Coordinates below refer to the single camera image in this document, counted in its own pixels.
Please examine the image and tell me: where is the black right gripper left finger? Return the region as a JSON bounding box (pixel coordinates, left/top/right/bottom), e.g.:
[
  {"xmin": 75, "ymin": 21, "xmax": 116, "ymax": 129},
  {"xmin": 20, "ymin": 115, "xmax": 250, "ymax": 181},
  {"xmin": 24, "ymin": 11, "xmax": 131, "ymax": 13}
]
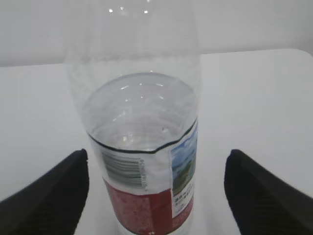
[{"xmin": 0, "ymin": 149, "xmax": 89, "ymax": 235}]

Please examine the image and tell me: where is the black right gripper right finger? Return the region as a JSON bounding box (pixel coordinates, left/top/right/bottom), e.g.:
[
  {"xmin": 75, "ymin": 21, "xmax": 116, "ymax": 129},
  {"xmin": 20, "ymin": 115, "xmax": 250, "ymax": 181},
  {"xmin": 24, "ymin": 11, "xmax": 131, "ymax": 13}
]
[{"xmin": 224, "ymin": 149, "xmax": 313, "ymax": 235}]

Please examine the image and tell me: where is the clear water bottle red label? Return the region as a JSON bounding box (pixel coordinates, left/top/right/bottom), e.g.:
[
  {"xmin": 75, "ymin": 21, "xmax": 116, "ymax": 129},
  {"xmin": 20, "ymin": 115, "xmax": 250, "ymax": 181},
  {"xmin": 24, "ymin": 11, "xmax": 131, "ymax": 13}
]
[{"xmin": 65, "ymin": 0, "xmax": 201, "ymax": 235}]

